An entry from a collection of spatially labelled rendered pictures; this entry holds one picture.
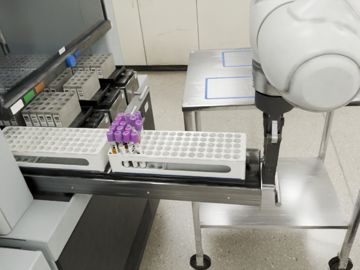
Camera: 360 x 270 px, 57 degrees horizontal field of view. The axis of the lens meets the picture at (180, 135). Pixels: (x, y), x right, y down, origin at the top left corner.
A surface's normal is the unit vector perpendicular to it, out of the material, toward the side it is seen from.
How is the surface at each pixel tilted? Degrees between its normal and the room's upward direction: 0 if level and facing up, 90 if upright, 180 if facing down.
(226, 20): 90
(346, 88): 95
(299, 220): 0
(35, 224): 0
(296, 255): 0
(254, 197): 90
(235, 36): 90
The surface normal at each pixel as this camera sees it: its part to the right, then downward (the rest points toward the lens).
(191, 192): -0.18, 0.57
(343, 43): 0.10, -0.36
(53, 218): -0.08, -0.82
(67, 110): 0.98, 0.03
